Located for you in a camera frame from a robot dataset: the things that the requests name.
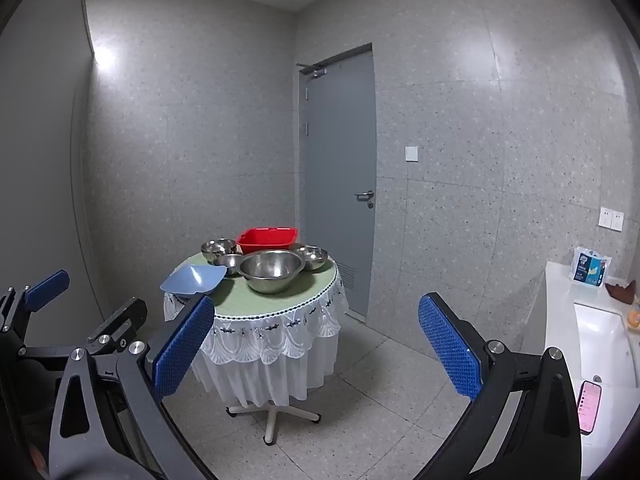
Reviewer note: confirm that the grey door vent grille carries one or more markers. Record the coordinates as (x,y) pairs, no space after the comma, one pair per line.
(346,278)

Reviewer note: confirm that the white sink basin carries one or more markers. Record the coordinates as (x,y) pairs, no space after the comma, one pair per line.
(600,340)

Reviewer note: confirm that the small orange object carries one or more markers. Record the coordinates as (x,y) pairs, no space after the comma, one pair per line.
(634,319)

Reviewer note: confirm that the blue white tissue pack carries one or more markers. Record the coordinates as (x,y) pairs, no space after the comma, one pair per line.
(590,267)

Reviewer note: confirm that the large steel bowl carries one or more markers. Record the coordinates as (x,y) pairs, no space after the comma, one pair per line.
(272,272)

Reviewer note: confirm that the smartphone with pink screen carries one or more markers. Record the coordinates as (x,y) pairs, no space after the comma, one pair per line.
(589,407)

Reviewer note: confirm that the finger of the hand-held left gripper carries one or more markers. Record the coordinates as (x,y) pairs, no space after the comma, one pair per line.
(120,321)
(47,283)

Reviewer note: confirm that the metal door closer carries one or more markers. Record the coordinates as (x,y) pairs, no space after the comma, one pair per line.
(312,69)

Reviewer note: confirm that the small steel bowl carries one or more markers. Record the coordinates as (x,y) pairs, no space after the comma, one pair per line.
(218,247)
(311,257)
(228,263)

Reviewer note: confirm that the red plastic basin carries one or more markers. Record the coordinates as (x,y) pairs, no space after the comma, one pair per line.
(267,240)

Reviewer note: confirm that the white light switch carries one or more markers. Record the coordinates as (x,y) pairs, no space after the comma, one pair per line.
(411,154)

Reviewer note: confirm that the grey door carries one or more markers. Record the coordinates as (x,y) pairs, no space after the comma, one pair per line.
(337,160)

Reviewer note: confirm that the white sink counter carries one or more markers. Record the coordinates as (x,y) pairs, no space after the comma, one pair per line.
(557,310)

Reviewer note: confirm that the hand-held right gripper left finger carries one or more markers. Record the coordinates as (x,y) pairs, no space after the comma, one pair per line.
(184,347)

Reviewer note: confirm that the green white lace tablecloth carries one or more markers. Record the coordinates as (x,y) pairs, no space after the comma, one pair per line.
(280,310)

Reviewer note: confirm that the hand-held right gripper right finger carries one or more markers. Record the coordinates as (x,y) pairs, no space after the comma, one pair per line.
(449,347)

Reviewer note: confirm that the white table pedestal base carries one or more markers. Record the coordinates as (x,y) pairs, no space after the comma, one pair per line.
(272,417)

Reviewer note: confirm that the white wall outlet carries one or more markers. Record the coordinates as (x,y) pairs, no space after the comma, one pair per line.
(606,218)
(618,220)

